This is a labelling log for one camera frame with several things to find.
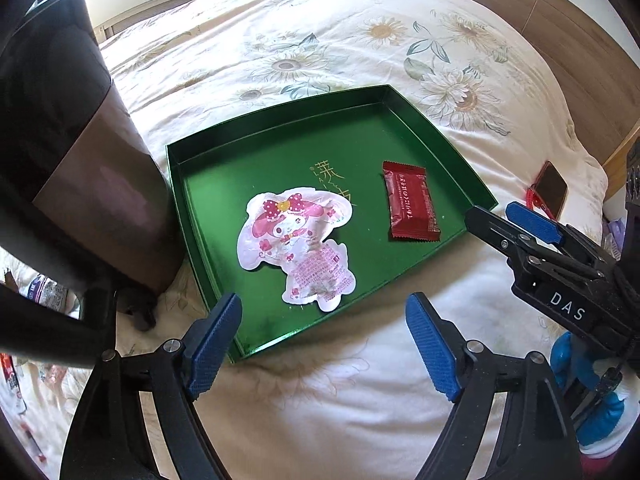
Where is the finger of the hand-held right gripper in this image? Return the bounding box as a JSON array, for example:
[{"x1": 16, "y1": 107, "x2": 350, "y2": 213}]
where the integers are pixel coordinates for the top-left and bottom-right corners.
[
  {"x1": 464, "y1": 205, "x2": 603, "y2": 286},
  {"x1": 505, "y1": 201, "x2": 621, "y2": 263}
]

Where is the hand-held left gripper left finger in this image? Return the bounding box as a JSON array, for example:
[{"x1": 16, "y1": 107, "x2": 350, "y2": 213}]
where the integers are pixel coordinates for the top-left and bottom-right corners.
[{"x1": 60, "y1": 292, "x2": 243, "y2": 480}]

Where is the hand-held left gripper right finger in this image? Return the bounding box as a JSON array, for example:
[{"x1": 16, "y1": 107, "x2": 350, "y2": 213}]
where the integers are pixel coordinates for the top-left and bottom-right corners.
[{"x1": 405, "y1": 292, "x2": 583, "y2": 480}]

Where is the pink character snack packet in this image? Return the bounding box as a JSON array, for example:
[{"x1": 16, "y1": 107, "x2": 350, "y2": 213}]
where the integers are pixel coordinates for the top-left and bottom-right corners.
[{"x1": 236, "y1": 187, "x2": 362, "y2": 313}]

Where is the green tray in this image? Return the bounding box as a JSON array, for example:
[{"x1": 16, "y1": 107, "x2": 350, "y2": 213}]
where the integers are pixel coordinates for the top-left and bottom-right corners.
[{"x1": 166, "y1": 85, "x2": 499, "y2": 366}]

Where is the blue and white snack packet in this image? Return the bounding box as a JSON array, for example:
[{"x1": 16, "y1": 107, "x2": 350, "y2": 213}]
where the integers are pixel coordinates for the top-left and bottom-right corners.
[{"x1": 20, "y1": 275, "x2": 81, "y2": 318}]

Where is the person's right forearm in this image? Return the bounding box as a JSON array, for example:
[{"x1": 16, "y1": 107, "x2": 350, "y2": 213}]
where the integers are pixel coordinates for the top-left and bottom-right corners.
[{"x1": 580, "y1": 442, "x2": 626, "y2": 480}]

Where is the person's right hand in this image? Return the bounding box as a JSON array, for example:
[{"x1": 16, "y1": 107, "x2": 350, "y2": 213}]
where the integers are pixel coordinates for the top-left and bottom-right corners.
[{"x1": 550, "y1": 332, "x2": 626, "y2": 446}]

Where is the phone with red case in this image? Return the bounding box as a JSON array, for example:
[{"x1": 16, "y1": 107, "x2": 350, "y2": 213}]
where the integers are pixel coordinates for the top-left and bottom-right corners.
[{"x1": 526, "y1": 161, "x2": 569, "y2": 222}]

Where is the purple plastic bag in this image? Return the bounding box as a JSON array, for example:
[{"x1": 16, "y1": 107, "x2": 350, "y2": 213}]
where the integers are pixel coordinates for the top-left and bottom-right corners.
[{"x1": 602, "y1": 210, "x2": 628, "y2": 261}]

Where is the black and brown chair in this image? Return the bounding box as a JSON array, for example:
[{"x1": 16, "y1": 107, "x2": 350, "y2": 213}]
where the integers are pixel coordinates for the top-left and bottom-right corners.
[{"x1": 0, "y1": 0, "x2": 186, "y2": 371}]

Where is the wooden headboard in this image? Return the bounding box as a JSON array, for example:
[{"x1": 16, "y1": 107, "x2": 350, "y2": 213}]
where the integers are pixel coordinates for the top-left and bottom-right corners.
[{"x1": 422, "y1": 0, "x2": 640, "y2": 196}]

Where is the red and white snack packet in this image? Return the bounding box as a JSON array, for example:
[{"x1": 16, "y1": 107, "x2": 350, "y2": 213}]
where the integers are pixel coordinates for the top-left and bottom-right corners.
[{"x1": 0, "y1": 352, "x2": 28, "y2": 416}]

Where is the floral quilt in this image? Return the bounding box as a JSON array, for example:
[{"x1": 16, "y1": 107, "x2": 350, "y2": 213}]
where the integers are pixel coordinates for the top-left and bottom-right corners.
[{"x1": 0, "y1": 0, "x2": 623, "y2": 480}]

